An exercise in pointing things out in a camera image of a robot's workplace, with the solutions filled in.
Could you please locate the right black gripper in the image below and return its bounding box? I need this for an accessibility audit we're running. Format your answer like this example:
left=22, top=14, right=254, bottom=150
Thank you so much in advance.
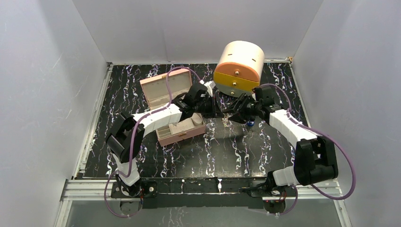
left=223, top=93, right=261, bottom=124

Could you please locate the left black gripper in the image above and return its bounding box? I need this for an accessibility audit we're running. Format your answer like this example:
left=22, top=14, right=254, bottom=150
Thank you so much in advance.
left=193, top=95, right=224, bottom=119

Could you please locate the pink jewelry box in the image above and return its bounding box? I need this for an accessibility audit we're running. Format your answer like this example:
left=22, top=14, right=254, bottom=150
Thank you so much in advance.
left=134, top=69, right=206, bottom=146

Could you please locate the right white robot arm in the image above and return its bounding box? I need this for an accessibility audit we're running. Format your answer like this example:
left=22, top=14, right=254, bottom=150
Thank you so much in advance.
left=223, top=84, right=339, bottom=196

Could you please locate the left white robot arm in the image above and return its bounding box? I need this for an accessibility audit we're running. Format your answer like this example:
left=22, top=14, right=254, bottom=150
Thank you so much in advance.
left=106, top=81, right=224, bottom=197

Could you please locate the white oval pad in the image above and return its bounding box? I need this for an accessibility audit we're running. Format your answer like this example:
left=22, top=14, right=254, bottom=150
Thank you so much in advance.
left=191, top=113, right=203, bottom=127

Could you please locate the round three-drawer organizer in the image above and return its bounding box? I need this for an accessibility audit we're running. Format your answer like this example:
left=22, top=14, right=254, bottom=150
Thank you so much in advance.
left=213, top=41, right=265, bottom=97

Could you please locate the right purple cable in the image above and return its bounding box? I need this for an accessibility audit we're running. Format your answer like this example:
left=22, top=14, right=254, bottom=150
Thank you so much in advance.
left=257, top=83, right=357, bottom=216

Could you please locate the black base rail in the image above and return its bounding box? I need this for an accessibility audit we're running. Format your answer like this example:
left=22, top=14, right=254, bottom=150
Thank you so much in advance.
left=138, top=177, right=296, bottom=210

